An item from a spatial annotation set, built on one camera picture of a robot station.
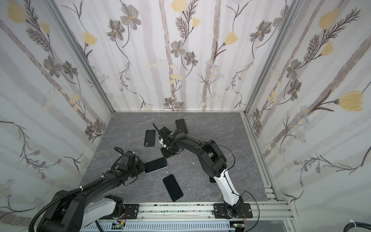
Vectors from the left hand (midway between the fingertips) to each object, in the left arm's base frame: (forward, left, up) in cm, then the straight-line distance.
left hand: (144, 161), depth 90 cm
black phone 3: (-16, -18, -2) cm, 24 cm away
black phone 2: (-1, -7, -3) cm, 7 cm away
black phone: (+30, -23, -2) cm, 38 cm away
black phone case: (+20, 0, -3) cm, 20 cm away
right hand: (+5, -12, +4) cm, 13 cm away
